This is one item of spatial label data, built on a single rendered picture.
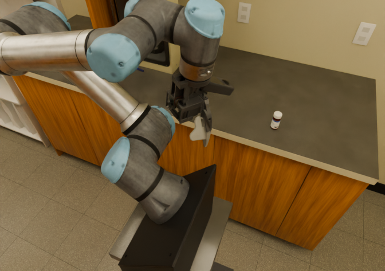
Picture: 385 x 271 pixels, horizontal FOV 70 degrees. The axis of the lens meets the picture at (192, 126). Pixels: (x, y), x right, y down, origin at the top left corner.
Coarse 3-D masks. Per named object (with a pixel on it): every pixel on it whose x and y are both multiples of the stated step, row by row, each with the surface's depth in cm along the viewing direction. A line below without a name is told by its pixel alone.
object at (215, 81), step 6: (216, 78) 68; (222, 78) 71; (210, 84) 63; (216, 84) 65; (222, 84) 67; (228, 84) 69; (204, 90) 63; (210, 90) 65; (216, 90) 66; (222, 90) 67; (228, 90) 69
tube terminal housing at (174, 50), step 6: (168, 0) 126; (174, 0) 131; (168, 42) 140; (174, 48) 147; (174, 54) 149; (174, 60) 151; (144, 66) 159; (150, 66) 157; (156, 66) 155; (162, 66) 153; (168, 66) 151; (174, 66) 154; (168, 72) 154
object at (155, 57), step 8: (120, 0) 134; (128, 0) 132; (120, 8) 137; (120, 16) 140; (160, 48) 143; (168, 48) 142; (152, 56) 149; (160, 56) 147; (168, 56) 145; (160, 64) 151; (168, 64) 149
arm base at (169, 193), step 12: (156, 180) 74; (168, 180) 76; (180, 180) 80; (156, 192) 74; (168, 192) 74; (180, 192) 75; (144, 204) 75; (156, 204) 74; (168, 204) 74; (180, 204) 74; (156, 216) 75; (168, 216) 74
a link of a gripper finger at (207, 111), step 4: (208, 104) 66; (204, 108) 67; (208, 108) 66; (204, 112) 67; (208, 112) 67; (204, 116) 67; (208, 116) 67; (204, 120) 68; (208, 120) 67; (208, 124) 68; (208, 128) 69
